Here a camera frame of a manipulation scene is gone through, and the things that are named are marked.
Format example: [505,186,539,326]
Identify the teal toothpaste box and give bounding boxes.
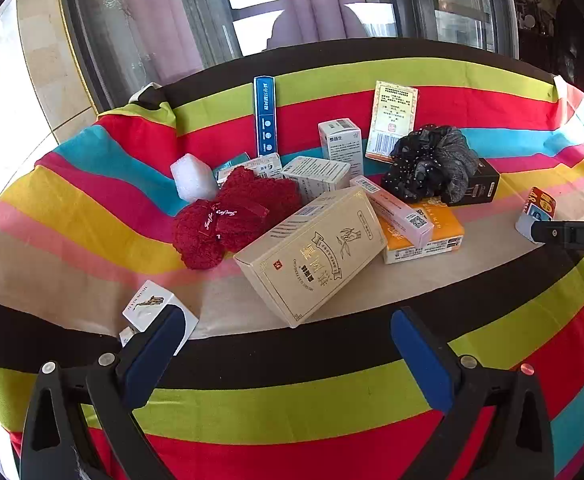
[213,154,251,186]

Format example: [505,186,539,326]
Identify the long pink white box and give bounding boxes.
[349,175,435,250]

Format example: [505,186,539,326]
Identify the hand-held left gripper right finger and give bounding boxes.
[391,306,556,480]

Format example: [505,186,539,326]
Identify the red plush toy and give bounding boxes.
[173,165,303,271]

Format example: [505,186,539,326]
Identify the white medicine box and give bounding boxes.
[280,156,351,206]

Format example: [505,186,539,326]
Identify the red yellow small box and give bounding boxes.
[515,186,557,246]

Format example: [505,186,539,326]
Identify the small white blue-print box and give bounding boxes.
[318,118,363,170]

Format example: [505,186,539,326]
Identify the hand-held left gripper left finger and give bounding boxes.
[19,304,189,480]

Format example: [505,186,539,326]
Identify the purple curtain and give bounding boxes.
[267,0,373,52]
[114,0,207,86]

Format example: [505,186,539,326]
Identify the long blue toothpaste box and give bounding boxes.
[253,76,281,157]

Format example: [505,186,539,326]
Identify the white green-print box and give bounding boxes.
[242,152,283,181]

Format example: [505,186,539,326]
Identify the large beige box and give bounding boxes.
[233,187,389,328]

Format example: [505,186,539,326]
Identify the yellow-bordered medicine box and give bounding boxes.
[365,80,419,163]

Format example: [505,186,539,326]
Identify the white foam block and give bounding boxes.
[170,152,219,203]

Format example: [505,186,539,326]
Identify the black box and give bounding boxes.
[446,157,501,207]

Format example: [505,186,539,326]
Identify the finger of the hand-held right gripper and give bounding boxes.
[530,221,572,247]

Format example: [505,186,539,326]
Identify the black lace scrunchie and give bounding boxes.
[382,124,480,206]

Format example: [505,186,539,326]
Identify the small white figure-print box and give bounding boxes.
[119,280,199,351]

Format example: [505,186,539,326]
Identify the orange box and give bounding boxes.
[376,197,466,266]

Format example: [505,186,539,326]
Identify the striped colourful tablecloth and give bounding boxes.
[0,37,584,480]

